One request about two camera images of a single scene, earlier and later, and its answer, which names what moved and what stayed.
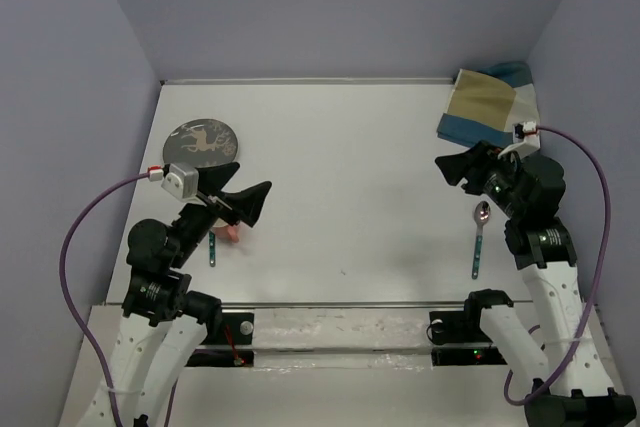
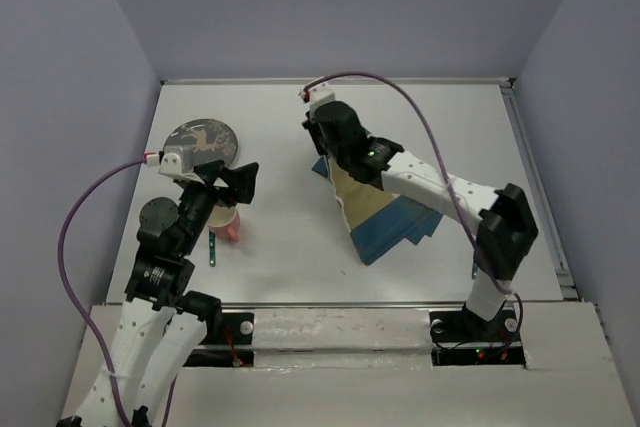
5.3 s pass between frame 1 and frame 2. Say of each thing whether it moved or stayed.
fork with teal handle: stayed
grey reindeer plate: stayed
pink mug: stayed
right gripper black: moved
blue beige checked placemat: moved
